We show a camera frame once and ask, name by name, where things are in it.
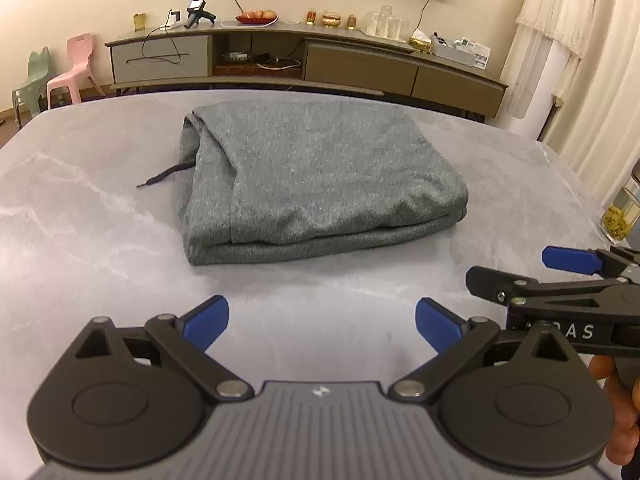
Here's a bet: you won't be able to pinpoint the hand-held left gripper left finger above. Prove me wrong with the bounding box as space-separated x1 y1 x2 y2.
75 295 254 403

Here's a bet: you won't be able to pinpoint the long low TV cabinet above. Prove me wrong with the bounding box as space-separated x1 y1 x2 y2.
104 22 509 125

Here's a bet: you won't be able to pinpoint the golden tissue box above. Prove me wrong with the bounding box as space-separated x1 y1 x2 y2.
408 29 434 54

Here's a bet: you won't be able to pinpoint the grey sweatpants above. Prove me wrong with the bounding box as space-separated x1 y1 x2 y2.
136 100 470 267

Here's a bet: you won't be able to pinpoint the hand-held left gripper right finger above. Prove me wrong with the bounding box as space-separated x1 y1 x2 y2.
387 297 577 403

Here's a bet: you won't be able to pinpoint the spare hand-held gripper device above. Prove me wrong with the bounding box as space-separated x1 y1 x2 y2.
183 0 217 30

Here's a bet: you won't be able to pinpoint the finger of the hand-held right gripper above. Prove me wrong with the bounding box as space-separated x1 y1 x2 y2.
541 246 640 279
465 266 632 307

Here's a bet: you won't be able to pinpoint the red fruit plate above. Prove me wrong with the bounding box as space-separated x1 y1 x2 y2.
235 8 279 26

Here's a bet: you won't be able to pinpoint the white tower air conditioner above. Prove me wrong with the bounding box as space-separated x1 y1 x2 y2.
509 39 582 139

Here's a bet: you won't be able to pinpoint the person's right hand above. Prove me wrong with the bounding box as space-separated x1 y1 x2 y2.
587 354 640 467

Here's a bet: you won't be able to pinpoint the glass tea jar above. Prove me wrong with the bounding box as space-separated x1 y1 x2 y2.
599 158 640 247

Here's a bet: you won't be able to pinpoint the pink plastic chair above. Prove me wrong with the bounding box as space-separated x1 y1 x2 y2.
47 33 106 109

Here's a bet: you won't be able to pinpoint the white curtain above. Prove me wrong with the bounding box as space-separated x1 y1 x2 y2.
499 0 640 204

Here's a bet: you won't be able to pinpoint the green plastic chair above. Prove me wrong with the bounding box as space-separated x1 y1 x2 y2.
12 46 51 129

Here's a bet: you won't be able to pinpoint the black power cable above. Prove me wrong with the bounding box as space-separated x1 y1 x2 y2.
125 24 184 66

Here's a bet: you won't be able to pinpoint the cluster of clear glasses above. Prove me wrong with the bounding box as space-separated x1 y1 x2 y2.
363 5 411 41

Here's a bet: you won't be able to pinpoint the grey organizer tray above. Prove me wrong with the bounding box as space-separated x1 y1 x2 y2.
430 33 493 69

